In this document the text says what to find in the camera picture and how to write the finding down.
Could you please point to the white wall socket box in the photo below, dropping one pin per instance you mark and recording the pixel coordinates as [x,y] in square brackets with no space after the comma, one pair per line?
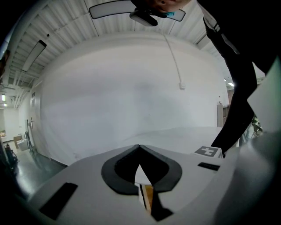
[182,85]

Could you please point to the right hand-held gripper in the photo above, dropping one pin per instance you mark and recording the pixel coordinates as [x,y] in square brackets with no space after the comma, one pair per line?
[206,151]

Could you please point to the wooden shelf unit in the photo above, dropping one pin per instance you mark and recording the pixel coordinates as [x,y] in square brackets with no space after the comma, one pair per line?
[221,114]

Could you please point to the black cart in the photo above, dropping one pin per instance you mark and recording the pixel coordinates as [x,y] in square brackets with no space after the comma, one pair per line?
[11,158]

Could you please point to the wide ceiling light panel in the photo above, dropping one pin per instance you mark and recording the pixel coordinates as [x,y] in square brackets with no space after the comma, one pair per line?
[109,9]

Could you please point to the cardboard box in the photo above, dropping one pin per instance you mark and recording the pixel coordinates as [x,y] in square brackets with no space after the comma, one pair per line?
[17,140]

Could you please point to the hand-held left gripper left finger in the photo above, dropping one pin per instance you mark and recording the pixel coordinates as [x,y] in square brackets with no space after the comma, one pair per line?
[109,173]

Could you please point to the white storage box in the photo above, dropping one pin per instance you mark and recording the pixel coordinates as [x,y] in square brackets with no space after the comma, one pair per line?
[23,146]

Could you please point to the person's head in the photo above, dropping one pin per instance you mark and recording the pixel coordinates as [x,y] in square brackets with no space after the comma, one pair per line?
[168,5]

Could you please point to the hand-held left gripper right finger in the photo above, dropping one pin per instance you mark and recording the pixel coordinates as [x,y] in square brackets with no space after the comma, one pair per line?
[171,175]

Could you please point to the person's right forearm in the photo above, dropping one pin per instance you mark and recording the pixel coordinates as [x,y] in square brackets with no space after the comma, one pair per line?
[239,99]

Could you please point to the narrow ceiling light panel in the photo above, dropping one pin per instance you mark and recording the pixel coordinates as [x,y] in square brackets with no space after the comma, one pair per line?
[34,56]

